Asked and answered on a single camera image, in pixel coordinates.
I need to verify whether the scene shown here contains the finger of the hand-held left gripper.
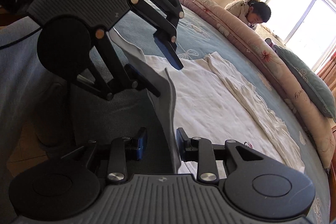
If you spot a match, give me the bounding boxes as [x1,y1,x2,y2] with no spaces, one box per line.
[76,29,161,102]
[129,0,185,70]

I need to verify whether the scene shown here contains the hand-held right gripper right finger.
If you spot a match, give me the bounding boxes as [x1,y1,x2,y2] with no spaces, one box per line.
[175,127,264,185]

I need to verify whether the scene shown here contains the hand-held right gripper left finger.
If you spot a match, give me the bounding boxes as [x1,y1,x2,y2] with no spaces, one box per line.
[60,127,148,185]

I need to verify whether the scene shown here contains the white printed shirt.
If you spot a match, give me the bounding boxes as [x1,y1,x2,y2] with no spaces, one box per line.
[108,30,305,174]

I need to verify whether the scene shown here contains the pink floral folded quilt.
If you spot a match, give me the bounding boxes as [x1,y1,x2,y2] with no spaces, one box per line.
[177,0,336,170]

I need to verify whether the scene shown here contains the pink white bottle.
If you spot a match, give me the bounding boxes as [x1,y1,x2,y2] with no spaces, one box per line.
[265,38,277,52]

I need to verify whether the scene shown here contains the person's grey trousers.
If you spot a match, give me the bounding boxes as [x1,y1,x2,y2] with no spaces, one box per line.
[0,17,163,216]

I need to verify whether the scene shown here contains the window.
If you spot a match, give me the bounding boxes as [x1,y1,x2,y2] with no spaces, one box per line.
[265,0,336,69]

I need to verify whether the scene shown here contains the green floral pillow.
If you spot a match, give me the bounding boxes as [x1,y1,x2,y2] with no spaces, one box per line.
[273,44,336,119]

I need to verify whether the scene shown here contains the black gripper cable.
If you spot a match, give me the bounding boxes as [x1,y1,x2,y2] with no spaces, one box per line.
[0,26,44,51]

